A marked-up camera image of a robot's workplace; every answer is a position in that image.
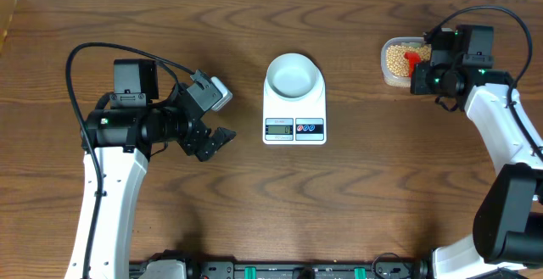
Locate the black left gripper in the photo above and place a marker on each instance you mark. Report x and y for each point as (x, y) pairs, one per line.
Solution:
(192, 141)

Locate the red plastic measuring scoop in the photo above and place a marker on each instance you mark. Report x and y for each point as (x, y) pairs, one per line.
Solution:
(413, 58)

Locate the clear container of soybeans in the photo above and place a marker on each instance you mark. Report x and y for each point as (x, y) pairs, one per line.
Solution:
(395, 66)

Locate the white digital kitchen scale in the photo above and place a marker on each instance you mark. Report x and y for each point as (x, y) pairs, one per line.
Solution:
(294, 122)

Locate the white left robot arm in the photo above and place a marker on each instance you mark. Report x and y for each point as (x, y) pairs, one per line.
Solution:
(118, 141)

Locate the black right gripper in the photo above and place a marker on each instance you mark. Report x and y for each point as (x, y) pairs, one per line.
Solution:
(419, 86)

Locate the grey round bowl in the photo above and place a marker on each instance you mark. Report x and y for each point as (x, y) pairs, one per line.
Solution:
(293, 76)

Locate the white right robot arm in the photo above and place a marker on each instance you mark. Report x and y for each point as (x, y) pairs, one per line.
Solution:
(507, 233)

